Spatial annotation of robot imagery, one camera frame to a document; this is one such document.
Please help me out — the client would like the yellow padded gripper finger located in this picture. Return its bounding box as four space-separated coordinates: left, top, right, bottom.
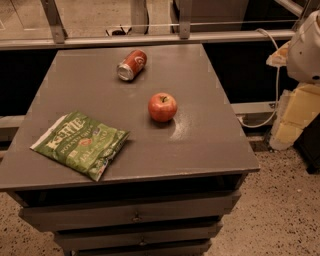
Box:
269 83 320 150

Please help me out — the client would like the green jalapeno chip bag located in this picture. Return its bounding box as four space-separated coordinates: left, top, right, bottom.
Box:
30 111 129 181

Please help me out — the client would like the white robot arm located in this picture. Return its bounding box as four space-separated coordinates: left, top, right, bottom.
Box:
266 10 320 150

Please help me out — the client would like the red apple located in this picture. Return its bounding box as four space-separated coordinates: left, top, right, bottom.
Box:
148 93 178 122

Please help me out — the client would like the grey drawer cabinet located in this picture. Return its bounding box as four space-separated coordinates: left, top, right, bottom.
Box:
0 45 259 256

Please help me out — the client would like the red soda can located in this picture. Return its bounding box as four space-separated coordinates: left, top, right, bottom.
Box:
117 49 147 81

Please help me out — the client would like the white cable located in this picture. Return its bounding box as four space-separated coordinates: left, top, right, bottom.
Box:
237 27 282 129

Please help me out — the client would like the metal railing frame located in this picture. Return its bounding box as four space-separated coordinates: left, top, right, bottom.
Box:
0 0 319 50

